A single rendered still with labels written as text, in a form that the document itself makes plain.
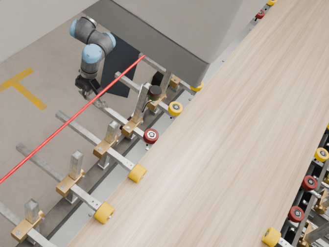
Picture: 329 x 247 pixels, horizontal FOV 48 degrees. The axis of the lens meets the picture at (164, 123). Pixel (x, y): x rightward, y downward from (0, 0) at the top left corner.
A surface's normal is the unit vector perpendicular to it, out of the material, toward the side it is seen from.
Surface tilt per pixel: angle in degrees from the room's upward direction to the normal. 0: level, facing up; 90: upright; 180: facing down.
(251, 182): 0
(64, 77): 0
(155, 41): 90
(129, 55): 90
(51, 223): 0
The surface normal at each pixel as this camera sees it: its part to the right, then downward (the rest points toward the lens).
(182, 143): 0.26, -0.56
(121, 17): -0.53, 0.61
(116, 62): -0.12, 0.80
